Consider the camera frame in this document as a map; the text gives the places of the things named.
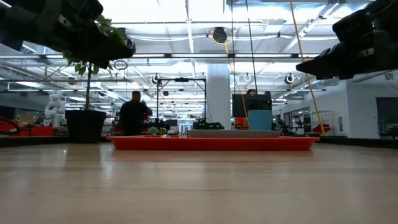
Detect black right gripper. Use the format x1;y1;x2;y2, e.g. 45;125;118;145
295;0;398;80

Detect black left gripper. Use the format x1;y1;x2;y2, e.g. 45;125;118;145
0;0;136;70

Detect teal round plate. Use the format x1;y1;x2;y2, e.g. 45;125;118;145
187;129;282;139

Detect blue plastic cup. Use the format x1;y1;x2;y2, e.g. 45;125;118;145
248;110;274;131

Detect red plastic tray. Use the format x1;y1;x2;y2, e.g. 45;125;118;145
106;134;321;152

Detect red angular object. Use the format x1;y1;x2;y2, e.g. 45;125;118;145
312;123;332;134

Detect green potted plant black pot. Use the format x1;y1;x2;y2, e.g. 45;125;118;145
61;14;130;144

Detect cardboard box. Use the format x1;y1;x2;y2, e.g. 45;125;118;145
17;113;39;126

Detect red storage bin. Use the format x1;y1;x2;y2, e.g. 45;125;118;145
0;116;55;138

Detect black computer monitor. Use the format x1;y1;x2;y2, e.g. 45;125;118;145
231;93;274;119

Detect orange chair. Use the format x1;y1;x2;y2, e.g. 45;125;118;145
234;116;250;130

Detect black robot equipment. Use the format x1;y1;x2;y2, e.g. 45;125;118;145
192;119;225;131

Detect yellow cable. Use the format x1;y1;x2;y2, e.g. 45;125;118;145
289;0;327;137

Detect black hanging cable with coil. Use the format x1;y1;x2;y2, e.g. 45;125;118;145
245;0;259;95

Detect black metal rig frame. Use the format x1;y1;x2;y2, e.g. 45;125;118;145
155;77;208;130

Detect black ceiling cable reel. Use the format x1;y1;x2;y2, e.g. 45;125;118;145
212;27;229;45

